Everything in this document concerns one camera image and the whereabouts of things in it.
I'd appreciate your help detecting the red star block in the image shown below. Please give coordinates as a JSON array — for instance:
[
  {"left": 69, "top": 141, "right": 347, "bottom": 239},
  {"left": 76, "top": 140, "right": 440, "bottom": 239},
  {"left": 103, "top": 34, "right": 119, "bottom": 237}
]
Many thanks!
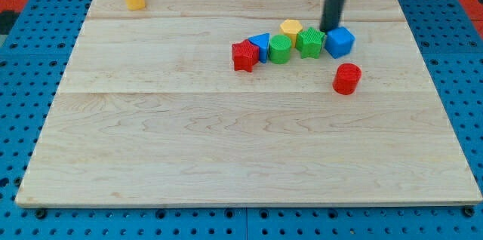
[{"left": 232, "top": 39, "right": 260, "bottom": 72}]

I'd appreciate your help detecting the blue triangle block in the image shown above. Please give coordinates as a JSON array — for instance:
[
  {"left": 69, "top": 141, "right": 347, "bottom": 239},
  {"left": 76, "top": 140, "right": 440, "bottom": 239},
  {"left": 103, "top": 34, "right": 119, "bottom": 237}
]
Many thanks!
[{"left": 248, "top": 33, "right": 270, "bottom": 63}]

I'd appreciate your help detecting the green cylinder block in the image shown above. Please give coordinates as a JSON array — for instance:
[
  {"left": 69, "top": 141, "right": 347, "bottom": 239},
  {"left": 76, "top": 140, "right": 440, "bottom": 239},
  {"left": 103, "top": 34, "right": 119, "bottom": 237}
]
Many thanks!
[{"left": 269, "top": 35, "right": 291, "bottom": 64}]

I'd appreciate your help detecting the light wooden board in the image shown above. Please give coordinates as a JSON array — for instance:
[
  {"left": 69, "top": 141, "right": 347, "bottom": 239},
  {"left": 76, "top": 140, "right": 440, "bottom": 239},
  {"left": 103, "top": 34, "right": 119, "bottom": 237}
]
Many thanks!
[{"left": 16, "top": 0, "right": 482, "bottom": 208}]

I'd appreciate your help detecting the yellow hexagon block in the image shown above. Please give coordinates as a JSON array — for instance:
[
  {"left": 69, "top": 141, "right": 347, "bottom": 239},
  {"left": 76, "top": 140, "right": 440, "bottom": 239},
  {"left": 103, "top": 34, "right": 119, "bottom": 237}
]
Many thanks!
[{"left": 279, "top": 19, "right": 303, "bottom": 48}]

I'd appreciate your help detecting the green star block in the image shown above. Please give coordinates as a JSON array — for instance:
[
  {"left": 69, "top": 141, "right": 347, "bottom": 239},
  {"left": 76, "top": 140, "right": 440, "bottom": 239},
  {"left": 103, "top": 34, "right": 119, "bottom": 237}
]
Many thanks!
[{"left": 295, "top": 27, "right": 325, "bottom": 59}]

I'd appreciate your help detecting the red cylinder block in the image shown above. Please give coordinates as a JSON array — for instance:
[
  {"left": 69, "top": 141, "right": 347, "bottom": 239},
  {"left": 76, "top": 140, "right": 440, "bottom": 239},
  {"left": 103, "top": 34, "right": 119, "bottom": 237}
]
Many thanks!
[{"left": 332, "top": 63, "right": 362, "bottom": 95}]

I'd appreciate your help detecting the blue cube block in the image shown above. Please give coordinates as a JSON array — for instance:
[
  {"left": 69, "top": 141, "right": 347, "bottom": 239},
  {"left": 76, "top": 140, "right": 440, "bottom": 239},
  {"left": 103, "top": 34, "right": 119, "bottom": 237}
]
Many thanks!
[{"left": 325, "top": 26, "right": 355, "bottom": 59}]

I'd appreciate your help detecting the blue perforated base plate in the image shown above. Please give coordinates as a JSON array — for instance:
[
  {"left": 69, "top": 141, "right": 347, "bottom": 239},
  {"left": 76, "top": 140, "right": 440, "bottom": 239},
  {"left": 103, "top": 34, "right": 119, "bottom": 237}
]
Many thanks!
[{"left": 1, "top": 0, "right": 482, "bottom": 239}]

